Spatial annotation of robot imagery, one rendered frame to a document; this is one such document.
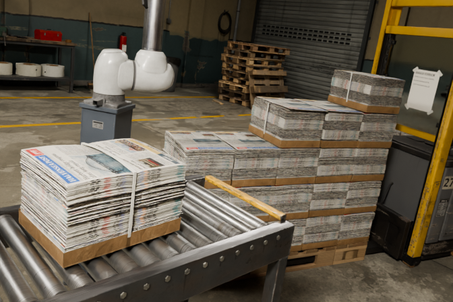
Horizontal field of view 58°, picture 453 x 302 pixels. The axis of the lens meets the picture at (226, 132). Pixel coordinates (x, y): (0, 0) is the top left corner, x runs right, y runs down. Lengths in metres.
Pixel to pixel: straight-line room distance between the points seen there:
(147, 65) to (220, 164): 0.64
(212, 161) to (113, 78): 0.65
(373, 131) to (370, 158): 0.19
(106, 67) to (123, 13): 7.21
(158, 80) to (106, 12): 7.01
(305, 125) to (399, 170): 1.20
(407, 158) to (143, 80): 2.10
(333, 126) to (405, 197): 1.08
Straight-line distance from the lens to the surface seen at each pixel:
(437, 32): 3.12
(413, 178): 3.33
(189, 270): 1.19
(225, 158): 2.19
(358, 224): 3.00
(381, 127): 2.81
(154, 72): 2.10
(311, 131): 2.45
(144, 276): 1.11
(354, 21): 9.66
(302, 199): 2.57
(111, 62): 2.05
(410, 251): 3.23
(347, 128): 2.62
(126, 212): 1.17
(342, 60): 9.69
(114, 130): 2.06
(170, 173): 1.20
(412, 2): 3.31
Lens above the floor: 1.42
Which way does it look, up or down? 13 degrees down
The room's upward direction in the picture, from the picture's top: 8 degrees clockwise
